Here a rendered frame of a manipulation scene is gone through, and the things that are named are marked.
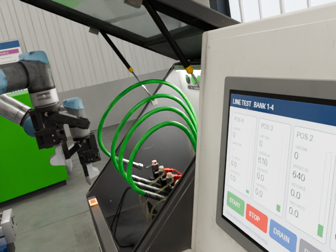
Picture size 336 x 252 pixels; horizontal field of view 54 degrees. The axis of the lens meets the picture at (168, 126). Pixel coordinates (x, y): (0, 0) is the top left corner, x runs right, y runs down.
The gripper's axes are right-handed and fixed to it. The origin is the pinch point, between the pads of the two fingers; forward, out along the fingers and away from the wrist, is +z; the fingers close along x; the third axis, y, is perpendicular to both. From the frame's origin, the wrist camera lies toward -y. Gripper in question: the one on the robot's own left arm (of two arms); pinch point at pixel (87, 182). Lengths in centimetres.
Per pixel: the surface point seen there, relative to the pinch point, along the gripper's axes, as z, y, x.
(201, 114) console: -29, 29, -59
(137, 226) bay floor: 22.0, 14.6, -9.3
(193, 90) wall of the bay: -28, 52, -5
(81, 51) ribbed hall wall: -73, 84, 630
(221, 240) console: -3, 23, -74
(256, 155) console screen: -25, 27, -85
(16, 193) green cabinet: 93, -74, 299
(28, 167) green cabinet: 66, -52, 302
